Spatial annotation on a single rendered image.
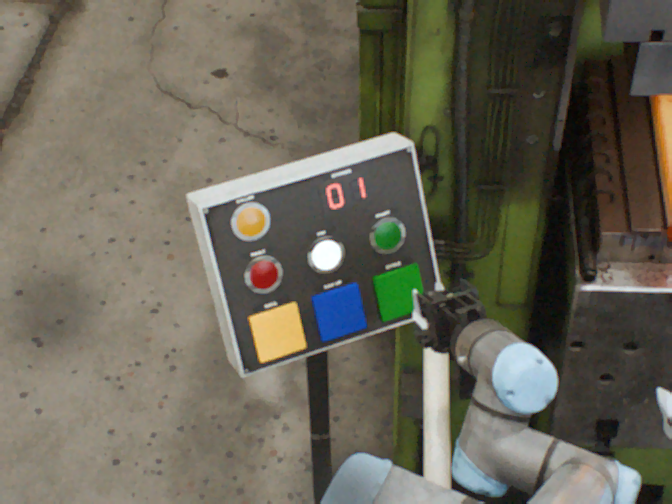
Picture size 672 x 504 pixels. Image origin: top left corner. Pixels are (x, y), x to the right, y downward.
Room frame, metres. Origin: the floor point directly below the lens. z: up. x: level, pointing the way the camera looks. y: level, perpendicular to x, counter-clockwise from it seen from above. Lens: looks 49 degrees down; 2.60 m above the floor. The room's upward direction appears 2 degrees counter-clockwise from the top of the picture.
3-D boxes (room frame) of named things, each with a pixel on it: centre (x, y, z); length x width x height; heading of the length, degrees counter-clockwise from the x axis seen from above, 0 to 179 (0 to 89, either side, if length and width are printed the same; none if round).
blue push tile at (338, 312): (1.30, -0.02, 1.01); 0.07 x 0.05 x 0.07; 110
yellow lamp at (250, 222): (1.34, 0.11, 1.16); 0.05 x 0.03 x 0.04; 86
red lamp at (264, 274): (1.30, 0.09, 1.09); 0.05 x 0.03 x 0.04; 86
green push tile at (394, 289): (1.33, -0.11, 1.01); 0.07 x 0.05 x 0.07; 110
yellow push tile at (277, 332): (1.26, 0.08, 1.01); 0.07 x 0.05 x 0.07; 110
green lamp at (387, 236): (1.37, -0.09, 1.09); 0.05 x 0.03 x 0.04; 86
